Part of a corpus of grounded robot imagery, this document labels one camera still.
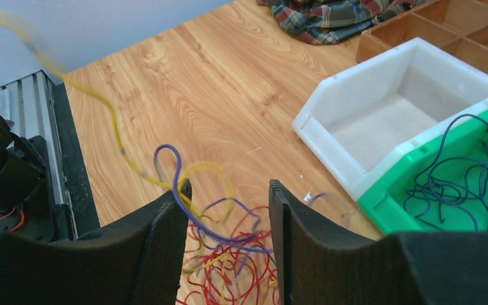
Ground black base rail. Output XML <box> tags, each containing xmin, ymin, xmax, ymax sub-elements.
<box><xmin>14</xmin><ymin>72</ymin><xmax>100</xmax><ymax>239</ymax></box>

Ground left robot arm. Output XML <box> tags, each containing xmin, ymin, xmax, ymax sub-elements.
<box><xmin>0</xmin><ymin>115</ymin><xmax>48</xmax><ymax>213</ymax></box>

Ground tangled red wires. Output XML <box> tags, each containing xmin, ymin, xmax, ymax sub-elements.
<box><xmin>175</xmin><ymin>205</ymin><xmax>282</xmax><ymax>305</ymax></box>

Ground purple wires in green bin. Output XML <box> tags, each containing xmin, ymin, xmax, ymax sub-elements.
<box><xmin>403</xmin><ymin>113</ymin><xmax>488</xmax><ymax>233</ymax></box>

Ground wooden compartment tray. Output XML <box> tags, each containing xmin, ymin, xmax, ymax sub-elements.
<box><xmin>356</xmin><ymin>0</ymin><xmax>488</xmax><ymax>74</ymax></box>

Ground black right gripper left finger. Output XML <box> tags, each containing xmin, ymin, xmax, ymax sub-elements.
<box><xmin>0</xmin><ymin>191</ymin><xmax>188</xmax><ymax>304</ymax></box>

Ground white plastic bin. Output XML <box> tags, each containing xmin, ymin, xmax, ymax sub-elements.
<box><xmin>292</xmin><ymin>38</ymin><xmax>488</xmax><ymax>200</ymax></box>

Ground green plastic bin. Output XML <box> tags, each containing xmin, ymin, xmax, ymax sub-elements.
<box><xmin>358</xmin><ymin>110</ymin><xmax>488</xmax><ymax>234</ymax></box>

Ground purple wires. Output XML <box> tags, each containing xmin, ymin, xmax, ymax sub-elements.
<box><xmin>403</xmin><ymin>113</ymin><xmax>488</xmax><ymax>233</ymax></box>
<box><xmin>153</xmin><ymin>144</ymin><xmax>327</xmax><ymax>279</ymax></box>

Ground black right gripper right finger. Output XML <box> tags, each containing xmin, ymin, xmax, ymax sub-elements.
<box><xmin>269</xmin><ymin>179</ymin><xmax>488</xmax><ymax>304</ymax></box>

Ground plaid cloth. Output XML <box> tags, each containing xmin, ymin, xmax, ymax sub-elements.
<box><xmin>256</xmin><ymin>0</ymin><xmax>427</xmax><ymax>45</ymax></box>

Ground yellow wires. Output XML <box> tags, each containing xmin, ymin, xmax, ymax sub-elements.
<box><xmin>0</xmin><ymin>10</ymin><xmax>236</xmax><ymax>275</ymax></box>

